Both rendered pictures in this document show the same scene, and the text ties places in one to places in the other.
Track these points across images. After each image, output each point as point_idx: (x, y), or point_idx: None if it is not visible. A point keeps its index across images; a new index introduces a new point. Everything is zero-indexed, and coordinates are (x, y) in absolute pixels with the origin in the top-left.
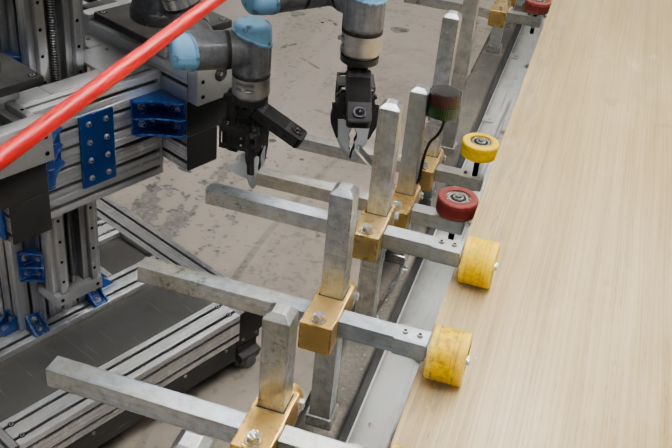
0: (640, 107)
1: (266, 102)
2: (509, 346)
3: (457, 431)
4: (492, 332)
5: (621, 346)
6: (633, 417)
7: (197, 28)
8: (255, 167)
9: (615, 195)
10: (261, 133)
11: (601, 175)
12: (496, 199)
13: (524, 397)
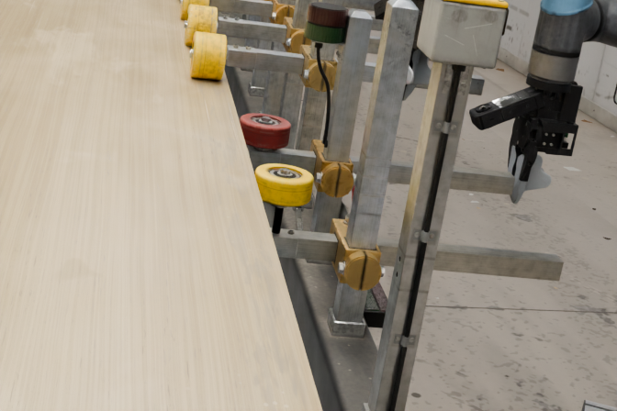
0: (5, 263)
1: (526, 80)
2: (157, 53)
3: (175, 32)
4: (173, 58)
5: (62, 51)
6: (54, 31)
7: None
8: (510, 161)
9: (67, 133)
10: (520, 120)
11: (88, 151)
12: (221, 125)
13: (136, 38)
